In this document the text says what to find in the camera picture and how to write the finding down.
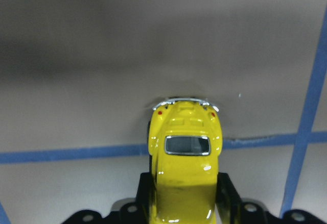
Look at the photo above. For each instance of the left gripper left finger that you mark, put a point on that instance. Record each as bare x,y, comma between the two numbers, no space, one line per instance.
144,198

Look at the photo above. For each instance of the yellow beetle toy car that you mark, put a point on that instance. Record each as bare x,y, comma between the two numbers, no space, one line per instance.
184,143

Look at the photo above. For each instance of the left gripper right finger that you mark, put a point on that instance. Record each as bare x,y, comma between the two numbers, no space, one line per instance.
228,200

